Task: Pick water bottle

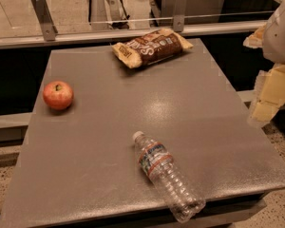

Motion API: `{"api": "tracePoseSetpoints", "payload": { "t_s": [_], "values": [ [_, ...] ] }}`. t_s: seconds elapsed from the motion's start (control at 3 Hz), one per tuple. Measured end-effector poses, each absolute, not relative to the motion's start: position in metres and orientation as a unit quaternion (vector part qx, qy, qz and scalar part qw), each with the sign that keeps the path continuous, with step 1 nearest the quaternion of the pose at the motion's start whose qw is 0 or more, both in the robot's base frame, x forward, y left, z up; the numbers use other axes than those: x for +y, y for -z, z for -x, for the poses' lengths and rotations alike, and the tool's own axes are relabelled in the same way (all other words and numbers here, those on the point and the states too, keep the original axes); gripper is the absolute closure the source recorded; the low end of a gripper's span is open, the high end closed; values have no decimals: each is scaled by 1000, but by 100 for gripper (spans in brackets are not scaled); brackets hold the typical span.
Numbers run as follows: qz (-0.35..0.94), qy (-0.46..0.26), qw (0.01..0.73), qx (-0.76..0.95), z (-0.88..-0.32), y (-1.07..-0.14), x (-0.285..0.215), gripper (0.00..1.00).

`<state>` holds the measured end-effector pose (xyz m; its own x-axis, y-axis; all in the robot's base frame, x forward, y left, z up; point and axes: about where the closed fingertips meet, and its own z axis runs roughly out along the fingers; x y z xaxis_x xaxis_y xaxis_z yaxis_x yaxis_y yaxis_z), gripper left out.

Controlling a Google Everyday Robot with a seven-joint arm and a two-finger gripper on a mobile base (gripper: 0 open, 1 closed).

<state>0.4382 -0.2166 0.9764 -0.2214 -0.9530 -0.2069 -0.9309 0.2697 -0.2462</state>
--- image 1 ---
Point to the left metal railing bracket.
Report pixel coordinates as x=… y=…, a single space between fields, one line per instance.
x=47 y=26

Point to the horizontal metal railing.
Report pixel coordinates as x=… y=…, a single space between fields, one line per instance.
x=110 y=36

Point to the right metal railing bracket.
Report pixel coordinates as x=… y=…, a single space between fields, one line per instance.
x=179 y=15

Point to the clear plastic water bottle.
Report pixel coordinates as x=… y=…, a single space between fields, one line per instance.
x=183 y=199

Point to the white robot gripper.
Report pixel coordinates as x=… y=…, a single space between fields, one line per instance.
x=281 y=38

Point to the metal railing bracket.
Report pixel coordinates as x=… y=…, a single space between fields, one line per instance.
x=47 y=26
x=179 y=15

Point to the red apple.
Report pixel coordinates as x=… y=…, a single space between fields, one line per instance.
x=58 y=95

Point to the brown snack chip bag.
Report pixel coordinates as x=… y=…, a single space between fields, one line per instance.
x=150 y=48

